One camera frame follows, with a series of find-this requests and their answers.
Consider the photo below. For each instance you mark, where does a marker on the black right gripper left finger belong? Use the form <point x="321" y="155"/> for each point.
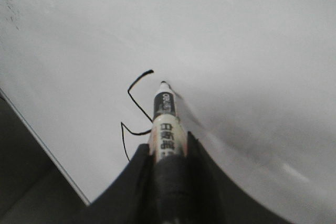
<point x="124" y="201"/>

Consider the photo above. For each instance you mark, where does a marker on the white whiteboard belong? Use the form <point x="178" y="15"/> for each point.
<point x="254" y="82"/>

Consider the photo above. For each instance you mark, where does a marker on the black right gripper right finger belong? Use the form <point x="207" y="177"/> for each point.
<point x="217" y="198"/>

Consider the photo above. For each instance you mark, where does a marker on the white black whiteboard marker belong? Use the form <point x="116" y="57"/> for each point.
<point x="168" y="145"/>

